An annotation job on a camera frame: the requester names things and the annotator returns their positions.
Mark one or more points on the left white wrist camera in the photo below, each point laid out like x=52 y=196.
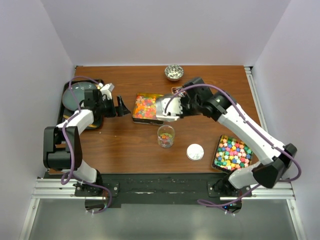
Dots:
x=106 y=90

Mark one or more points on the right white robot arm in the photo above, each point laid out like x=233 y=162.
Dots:
x=274 y=157

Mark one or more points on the grey-blue plate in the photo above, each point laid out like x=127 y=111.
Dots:
x=71 y=98

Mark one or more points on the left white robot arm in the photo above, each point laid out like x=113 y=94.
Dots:
x=62 y=149

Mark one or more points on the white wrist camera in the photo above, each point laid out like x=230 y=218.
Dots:
x=170 y=107
x=106 y=90

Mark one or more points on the tray of paper stars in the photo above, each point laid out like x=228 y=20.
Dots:
x=231 y=154

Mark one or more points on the tin of translucent star candies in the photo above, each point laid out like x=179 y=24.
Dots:
x=144 y=111

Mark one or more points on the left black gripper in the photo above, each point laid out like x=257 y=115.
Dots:
x=122 y=110

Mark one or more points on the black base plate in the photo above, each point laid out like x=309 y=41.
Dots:
x=166 y=188

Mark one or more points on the patterned ceramic bowl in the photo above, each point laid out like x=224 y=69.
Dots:
x=174 y=72

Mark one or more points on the black serving tray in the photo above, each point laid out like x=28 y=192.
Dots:
x=64 y=113

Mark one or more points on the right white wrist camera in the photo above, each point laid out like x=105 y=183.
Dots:
x=170 y=107

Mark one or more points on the clear plastic jar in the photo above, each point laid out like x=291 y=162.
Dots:
x=165 y=136

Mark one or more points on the gold tin of wrapped candies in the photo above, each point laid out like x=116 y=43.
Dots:
x=178 y=90

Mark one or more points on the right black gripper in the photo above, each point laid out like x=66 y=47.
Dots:
x=185 y=113

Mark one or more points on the white jar lid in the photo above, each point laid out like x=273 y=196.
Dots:
x=195 y=152

